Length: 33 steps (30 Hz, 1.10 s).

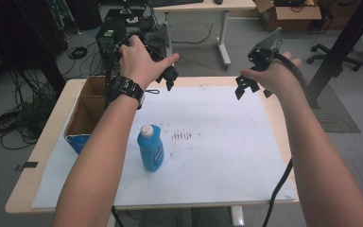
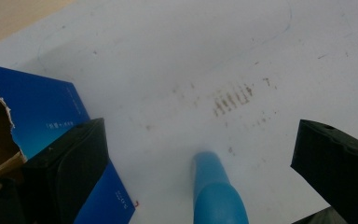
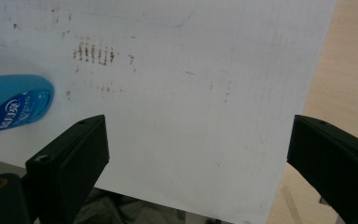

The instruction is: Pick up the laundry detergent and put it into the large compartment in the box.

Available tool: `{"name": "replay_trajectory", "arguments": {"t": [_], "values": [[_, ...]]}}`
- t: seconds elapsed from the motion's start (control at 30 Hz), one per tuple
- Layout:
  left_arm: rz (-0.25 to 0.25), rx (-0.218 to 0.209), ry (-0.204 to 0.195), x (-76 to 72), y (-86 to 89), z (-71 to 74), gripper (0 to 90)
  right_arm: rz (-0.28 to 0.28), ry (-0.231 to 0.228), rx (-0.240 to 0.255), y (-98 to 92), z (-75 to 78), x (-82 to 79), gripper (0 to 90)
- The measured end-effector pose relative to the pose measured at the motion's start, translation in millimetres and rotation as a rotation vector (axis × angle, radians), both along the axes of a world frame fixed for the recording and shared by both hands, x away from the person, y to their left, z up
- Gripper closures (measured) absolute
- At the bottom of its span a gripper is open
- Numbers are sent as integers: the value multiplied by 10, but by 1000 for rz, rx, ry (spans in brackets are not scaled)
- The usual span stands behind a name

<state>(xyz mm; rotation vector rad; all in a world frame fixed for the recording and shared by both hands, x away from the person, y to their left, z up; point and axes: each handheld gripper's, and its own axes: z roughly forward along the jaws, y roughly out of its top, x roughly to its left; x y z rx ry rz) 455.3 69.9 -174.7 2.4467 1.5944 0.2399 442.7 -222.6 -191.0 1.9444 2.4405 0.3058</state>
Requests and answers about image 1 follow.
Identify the person's left hand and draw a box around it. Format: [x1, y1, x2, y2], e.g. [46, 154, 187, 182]
[118, 34, 181, 92]

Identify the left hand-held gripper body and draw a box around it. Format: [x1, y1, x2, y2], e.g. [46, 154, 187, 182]
[137, 24, 172, 61]

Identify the white table leg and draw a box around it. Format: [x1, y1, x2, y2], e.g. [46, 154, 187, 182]
[230, 205, 246, 227]

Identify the open cardboard box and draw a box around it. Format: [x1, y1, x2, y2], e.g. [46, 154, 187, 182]
[63, 75, 109, 155]

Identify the white paper sheet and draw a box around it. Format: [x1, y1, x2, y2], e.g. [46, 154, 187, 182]
[31, 84, 298, 210]

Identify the coiled black cable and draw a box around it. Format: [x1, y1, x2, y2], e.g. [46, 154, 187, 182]
[66, 45, 89, 61]

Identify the dark floor mat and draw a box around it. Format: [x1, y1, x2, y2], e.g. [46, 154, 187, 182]
[310, 82, 361, 134]

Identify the blue bottle with white cap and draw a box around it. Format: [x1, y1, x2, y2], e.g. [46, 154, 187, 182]
[136, 123, 165, 173]

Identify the brown cardboard box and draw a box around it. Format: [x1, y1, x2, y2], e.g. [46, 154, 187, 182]
[252, 0, 323, 33]

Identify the black office chair base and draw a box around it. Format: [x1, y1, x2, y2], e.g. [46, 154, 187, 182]
[306, 43, 363, 73]

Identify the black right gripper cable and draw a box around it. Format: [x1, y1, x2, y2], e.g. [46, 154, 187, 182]
[261, 51, 312, 227]

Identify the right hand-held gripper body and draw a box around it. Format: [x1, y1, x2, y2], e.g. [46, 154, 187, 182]
[247, 26, 284, 72]

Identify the black computer tower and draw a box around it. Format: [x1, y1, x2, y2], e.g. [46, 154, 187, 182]
[95, 17, 128, 61]

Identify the black keyboard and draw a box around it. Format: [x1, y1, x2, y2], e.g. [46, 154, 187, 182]
[147, 0, 204, 8]

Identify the black tape strip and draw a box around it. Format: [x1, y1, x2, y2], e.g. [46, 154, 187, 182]
[14, 161, 40, 172]

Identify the thin black floor cable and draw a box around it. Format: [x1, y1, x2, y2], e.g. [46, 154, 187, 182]
[170, 23, 215, 45]

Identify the white desk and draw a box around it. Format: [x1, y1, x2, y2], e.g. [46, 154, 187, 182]
[152, 0, 258, 71]

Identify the black metal beam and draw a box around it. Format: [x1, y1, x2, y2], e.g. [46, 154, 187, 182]
[306, 0, 363, 110]

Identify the black wristwatch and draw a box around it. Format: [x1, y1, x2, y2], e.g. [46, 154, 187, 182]
[106, 75, 147, 111]

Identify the person's right hand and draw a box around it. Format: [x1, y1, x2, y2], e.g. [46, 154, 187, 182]
[239, 51, 303, 99]

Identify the tangle of black floor cables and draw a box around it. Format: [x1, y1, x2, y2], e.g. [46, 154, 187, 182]
[0, 67, 60, 150]

